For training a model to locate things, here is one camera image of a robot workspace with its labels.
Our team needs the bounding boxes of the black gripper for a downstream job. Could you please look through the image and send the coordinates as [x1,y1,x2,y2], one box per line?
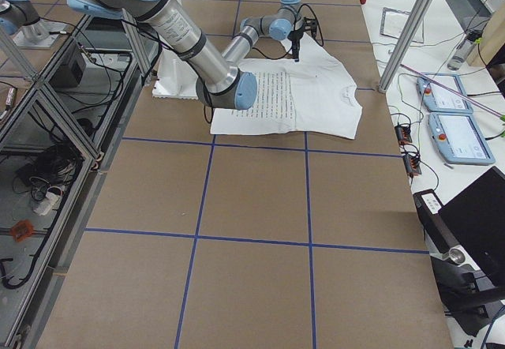
[288,17,317,62]

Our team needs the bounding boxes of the white long-sleeve printed shirt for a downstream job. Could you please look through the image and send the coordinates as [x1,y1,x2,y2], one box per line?
[210,35,362,139]

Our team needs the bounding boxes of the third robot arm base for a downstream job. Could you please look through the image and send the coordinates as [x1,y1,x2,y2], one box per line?
[1,0,57,49]

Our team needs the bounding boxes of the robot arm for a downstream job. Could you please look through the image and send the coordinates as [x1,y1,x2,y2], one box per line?
[66,0,257,110]
[223,0,320,63]

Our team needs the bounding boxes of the framed paper sheet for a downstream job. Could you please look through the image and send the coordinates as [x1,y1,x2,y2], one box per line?
[380,7,425,43]

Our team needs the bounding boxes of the orange black connector block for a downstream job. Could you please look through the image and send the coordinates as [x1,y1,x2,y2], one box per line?
[395,125,412,145]

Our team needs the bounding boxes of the far blue teach pendant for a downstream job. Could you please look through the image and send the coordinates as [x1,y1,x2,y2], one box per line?
[417,73,473,114]

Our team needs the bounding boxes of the blue teach pendant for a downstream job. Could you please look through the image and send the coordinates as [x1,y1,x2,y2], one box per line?
[417,73,473,114]
[428,112,496,166]

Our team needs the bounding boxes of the clear water bottle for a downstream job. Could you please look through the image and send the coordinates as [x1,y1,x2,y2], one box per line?
[447,30,482,71]

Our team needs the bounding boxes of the near blue teach pendant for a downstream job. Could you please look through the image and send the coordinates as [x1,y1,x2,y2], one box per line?
[428,112,496,166]

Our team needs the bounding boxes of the black box with label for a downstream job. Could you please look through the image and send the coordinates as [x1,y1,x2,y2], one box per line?
[413,189,443,223]

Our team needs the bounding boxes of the black monitor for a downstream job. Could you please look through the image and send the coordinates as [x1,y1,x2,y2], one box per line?
[439,167,504,286]

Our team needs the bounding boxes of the white power strip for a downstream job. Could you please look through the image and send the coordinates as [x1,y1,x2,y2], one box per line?
[33,189,62,216]

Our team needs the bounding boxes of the aluminium frame post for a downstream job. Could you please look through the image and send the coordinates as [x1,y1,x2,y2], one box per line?
[378,0,432,93]

